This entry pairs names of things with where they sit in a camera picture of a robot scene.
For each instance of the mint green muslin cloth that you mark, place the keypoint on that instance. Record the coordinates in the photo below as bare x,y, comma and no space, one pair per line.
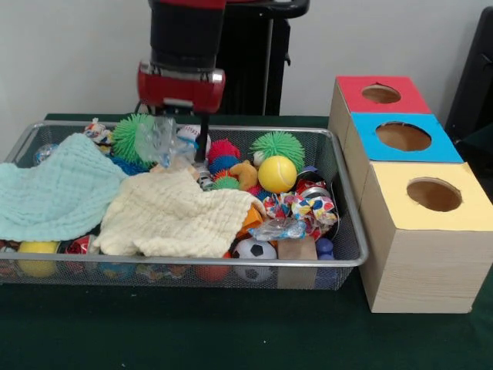
50,192

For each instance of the white baseball with red stitching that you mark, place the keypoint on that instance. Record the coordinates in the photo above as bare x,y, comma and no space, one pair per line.
188,133

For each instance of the dark green table cloth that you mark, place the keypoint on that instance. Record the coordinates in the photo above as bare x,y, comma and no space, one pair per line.
231,331

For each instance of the cream muslin cloth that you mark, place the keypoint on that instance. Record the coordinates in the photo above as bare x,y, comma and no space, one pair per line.
173,216

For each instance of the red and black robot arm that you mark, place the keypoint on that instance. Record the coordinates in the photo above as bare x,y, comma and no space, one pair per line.
185,31

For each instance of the orange plush toy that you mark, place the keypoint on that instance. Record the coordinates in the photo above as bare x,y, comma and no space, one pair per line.
246,175

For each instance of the black upright panel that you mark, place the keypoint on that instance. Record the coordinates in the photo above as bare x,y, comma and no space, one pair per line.
475,77

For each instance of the wooden box with three holes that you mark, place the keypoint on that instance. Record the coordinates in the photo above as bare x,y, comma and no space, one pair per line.
423,270

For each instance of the small black and white football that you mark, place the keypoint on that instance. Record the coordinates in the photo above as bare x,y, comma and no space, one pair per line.
254,252

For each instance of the yellow tennis-style ball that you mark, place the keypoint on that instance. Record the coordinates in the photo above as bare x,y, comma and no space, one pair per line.
277,173

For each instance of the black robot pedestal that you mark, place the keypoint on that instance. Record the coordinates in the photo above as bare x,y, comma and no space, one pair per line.
250,58

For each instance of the clear plastic bottle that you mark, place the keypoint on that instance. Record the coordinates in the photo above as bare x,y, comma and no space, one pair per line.
161,140

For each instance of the crumpled colourful patterned paper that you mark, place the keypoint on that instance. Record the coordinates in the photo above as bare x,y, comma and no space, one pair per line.
308,212

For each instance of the multicolour spiky caterpillar toy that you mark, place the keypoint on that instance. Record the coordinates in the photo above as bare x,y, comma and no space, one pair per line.
223,152

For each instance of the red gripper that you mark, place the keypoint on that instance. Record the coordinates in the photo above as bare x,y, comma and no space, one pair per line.
181,90

